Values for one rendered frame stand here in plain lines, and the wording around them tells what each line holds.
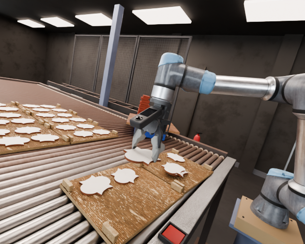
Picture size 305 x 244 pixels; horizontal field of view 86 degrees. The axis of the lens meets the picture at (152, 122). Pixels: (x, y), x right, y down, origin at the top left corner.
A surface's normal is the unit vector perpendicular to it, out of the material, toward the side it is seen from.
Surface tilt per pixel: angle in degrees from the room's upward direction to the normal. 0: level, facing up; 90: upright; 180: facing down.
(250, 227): 90
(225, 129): 90
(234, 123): 90
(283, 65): 90
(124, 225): 0
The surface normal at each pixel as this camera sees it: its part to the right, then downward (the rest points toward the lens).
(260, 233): -0.56, 0.04
